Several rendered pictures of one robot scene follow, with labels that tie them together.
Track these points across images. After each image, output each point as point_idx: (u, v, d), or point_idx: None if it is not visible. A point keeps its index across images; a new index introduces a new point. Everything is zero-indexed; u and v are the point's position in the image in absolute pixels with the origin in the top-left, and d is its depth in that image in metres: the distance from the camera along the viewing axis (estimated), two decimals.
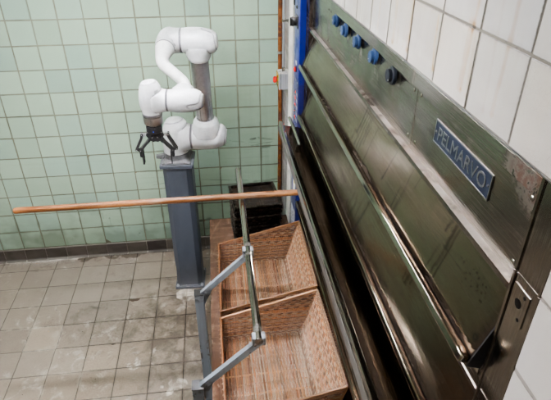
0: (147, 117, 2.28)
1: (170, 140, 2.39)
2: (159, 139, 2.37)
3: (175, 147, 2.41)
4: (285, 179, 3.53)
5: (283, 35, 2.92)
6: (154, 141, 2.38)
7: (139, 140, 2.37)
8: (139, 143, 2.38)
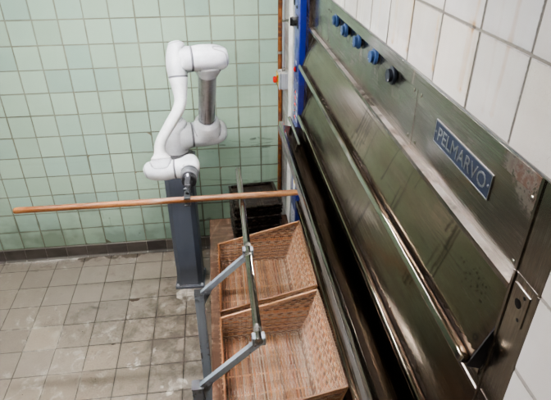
0: None
1: (184, 179, 2.43)
2: None
3: (184, 184, 2.40)
4: (285, 179, 3.53)
5: (283, 35, 2.92)
6: None
7: None
8: None
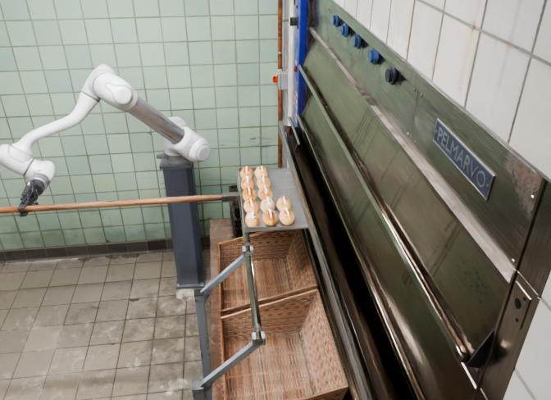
0: None
1: (25, 188, 2.36)
2: None
3: (22, 194, 2.32)
4: None
5: (283, 35, 2.92)
6: (29, 196, 2.40)
7: None
8: None
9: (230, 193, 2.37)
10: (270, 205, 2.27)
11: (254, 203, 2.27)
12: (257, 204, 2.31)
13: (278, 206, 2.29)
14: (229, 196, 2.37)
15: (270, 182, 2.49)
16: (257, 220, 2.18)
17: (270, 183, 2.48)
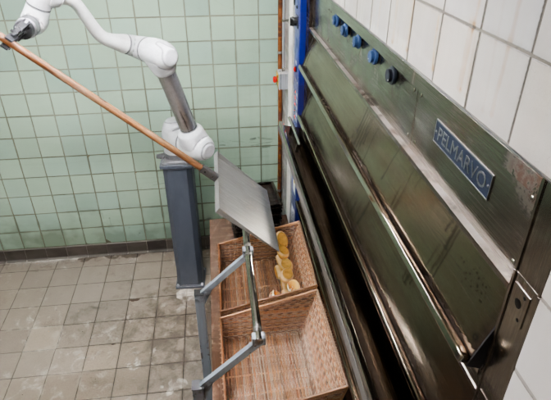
0: None
1: (20, 23, 1.98)
2: None
3: (15, 26, 1.95)
4: (285, 179, 3.53)
5: (283, 35, 2.92)
6: None
7: None
8: None
9: (211, 170, 2.30)
10: None
11: None
12: (280, 274, 2.56)
13: (269, 301, 2.60)
14: (209, 172, 2.29)
15: None
16: (295, 288, 2.41)
17: None
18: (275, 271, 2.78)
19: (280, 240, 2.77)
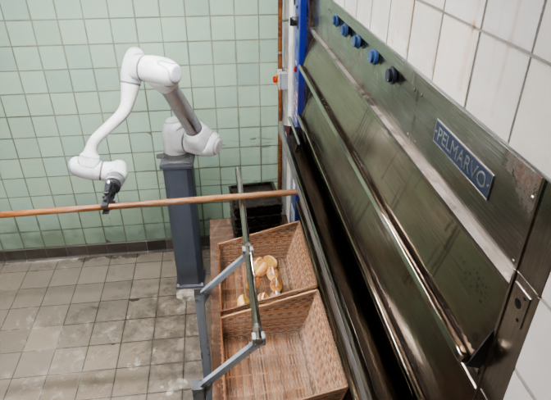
0: None
1: (105, 186, 2.40)
2: None
3: (103, 192, 2.36)
4: (285, 179, 3.53)
5: (283, 35, 2.92)
6: None
7: None
8: None
9: None
10: None
11: None
12: (239, 300, 2.56)
13: None
14: None
15: (278, 273, 2.79)
16: None
17: (278, 274, 2.79)
18: None
19: (266, 263, 2.85)
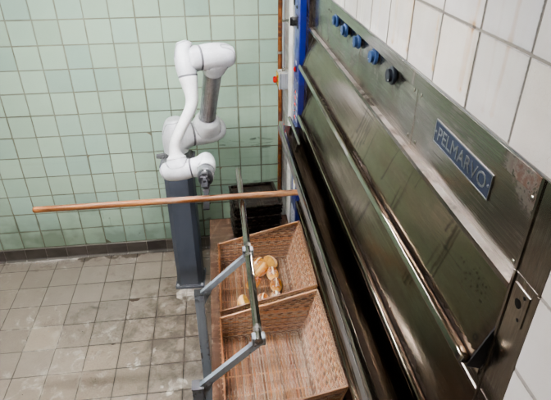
0: None
1: None
2: None
3: (202, 174, 2.39)
4: (285, 179, 3.53)
5: (283, 35, 2.92)
6: None
7: None
8: None
9: None
10: None
11: None
12: (239, 300, 2.56)
13: None
14: None
15: (278, 273, 2.79)
16: None
17: (278, 274, 2.79)
18: None
19: (266, 263, 2.85)
